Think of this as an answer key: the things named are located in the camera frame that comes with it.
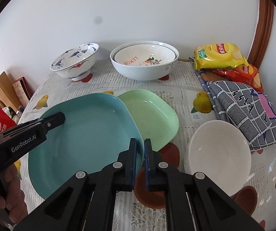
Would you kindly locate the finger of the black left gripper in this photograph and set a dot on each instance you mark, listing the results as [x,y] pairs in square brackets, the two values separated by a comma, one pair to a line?
[52,121]

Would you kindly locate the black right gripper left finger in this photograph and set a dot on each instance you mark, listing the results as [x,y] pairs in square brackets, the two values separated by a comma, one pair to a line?
[86,201]

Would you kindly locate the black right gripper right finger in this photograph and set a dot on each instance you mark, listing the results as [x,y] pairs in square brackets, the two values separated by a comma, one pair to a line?
[193,202]

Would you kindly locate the blue plastic plate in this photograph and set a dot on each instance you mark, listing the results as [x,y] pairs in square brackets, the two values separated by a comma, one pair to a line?
[97,128]

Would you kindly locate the brown clay bowl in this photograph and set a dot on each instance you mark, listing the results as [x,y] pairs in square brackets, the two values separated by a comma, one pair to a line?
[155,200]

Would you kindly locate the plain white ceramic bowl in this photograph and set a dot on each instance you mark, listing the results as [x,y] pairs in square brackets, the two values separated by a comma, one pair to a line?
[220,151]

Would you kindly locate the green plastic plate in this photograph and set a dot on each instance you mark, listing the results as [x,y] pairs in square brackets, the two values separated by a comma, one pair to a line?
[155,119]

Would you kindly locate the person's left hand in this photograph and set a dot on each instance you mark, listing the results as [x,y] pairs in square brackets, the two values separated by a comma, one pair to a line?
[15,199]

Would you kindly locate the brown patterned book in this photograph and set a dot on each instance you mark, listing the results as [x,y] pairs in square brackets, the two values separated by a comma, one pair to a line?
[22,91]

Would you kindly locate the wooden cutting board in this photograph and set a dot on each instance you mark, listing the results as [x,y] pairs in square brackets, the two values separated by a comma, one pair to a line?
[8,96]

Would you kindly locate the blue crane pattern bowl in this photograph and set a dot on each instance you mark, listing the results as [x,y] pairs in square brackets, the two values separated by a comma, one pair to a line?
[76,63]

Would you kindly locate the fruit print plastic tablecloth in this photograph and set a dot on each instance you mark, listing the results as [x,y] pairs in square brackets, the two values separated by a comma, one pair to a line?
[178,91]

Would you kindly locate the large white ceramic bowl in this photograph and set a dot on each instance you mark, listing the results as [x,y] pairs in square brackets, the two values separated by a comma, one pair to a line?
[144,73]

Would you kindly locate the grey checked folded cloth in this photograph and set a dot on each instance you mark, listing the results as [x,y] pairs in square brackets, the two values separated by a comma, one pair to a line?
[245,108]

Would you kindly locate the white lemon print bowl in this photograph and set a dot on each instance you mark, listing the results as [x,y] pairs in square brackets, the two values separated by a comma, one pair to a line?
[144,55]

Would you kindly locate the red chips bag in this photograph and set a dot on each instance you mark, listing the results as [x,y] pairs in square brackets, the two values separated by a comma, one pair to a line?
[247,74]

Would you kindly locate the yellow chips bag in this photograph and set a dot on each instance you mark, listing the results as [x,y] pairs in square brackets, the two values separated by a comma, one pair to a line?
[218,56]

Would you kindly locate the brown wooden door frame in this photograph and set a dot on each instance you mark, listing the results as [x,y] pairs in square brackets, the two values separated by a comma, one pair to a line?
[262,33]

